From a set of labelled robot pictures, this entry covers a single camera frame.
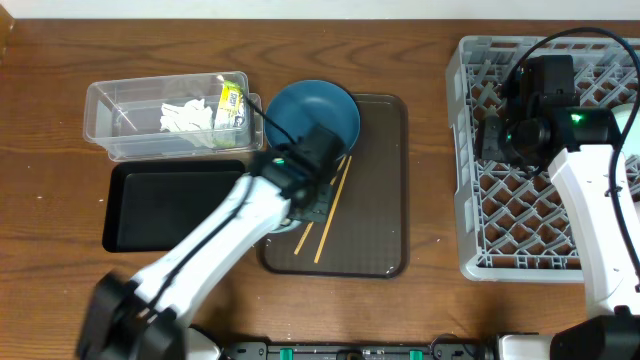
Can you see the light blue bowl with rice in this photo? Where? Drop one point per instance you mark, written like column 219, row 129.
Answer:
column 287, row 226

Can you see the clear plastic bin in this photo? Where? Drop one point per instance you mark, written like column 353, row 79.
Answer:
column 123, row 116

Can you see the wooden chopstick right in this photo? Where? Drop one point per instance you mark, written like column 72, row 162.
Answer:
column 333, row 209

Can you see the grey dishwasher rack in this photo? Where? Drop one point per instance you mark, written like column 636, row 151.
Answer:
column 510, row 228

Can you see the wooden chopstick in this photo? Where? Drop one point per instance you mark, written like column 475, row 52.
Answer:
column 333, row 209
column 310, row 224

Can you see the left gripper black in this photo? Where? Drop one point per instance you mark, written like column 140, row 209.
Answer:
column 323, row 197

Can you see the white tissue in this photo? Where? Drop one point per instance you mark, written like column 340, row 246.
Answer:
column 193, row 121

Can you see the wooden chopstick left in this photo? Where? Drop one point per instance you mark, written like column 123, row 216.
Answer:
column 310, row 224

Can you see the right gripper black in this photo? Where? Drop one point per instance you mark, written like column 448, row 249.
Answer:
column 488, row 146

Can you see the black tray bin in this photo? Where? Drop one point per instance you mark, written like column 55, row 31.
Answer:
column 153, row 205

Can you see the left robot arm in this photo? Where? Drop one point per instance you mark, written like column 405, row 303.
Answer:
column 150, row 316

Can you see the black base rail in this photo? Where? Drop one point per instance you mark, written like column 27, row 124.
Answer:
column 350, row 351

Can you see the blue plate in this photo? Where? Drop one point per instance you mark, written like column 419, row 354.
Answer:
column 300, row 106

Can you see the yellow green wrapper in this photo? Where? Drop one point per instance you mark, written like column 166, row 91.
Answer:
column 230, row 124

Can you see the brown serving tray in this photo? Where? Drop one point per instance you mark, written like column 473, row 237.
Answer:
column 369, row 234

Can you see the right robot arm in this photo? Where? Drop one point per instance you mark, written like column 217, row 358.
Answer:
column 545, row 127

